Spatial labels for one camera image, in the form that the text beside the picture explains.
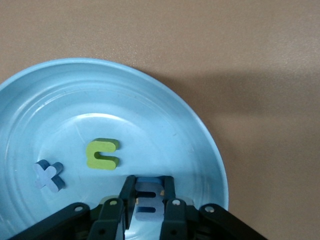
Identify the blue letter m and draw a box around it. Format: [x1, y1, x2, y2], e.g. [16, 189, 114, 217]
[133, 176, 165, 223]

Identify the brown table cover sheet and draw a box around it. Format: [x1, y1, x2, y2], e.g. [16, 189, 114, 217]
[0, 0, 320, 240]

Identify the blue letter x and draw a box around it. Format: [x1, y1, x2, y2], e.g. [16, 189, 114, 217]
[33, 159, 66, 193]

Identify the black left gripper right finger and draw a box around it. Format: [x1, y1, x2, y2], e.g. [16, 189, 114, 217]
[161, 175, 270, 240]

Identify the green letter n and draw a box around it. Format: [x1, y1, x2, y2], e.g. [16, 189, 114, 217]
[85, 138, 120, 170]

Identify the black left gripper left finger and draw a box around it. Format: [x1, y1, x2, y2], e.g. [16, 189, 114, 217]
[8, 174, 137, 240]

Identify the blue plate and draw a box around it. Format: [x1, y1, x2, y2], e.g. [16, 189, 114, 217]
[0, 57, 230, 240]

